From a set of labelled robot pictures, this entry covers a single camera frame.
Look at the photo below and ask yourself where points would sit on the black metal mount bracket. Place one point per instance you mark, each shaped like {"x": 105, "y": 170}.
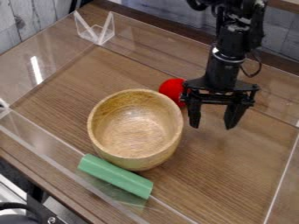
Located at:
{"x": 48, "y": 216}

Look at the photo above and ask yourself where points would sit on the clear acrylic tray enclosure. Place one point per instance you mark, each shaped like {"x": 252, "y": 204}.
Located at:
{"x": 70, "y": 90}

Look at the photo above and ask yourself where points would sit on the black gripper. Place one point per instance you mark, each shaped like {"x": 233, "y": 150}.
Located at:
{"x": 220, "y": 88}

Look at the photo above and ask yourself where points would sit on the red plush fruit green leaf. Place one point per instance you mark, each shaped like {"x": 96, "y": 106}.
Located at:
{"x": 172, "y": 88}

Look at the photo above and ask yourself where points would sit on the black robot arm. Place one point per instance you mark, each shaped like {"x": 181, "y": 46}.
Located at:
{"x": 240, "y": 34}

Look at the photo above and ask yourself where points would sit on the green rectangular block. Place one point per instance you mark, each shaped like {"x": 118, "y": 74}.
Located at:
{"x": 120, "y": 177}

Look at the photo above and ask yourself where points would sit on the wooden bowl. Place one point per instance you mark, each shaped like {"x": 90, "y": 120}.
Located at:
{"x": 136, "y": 128}

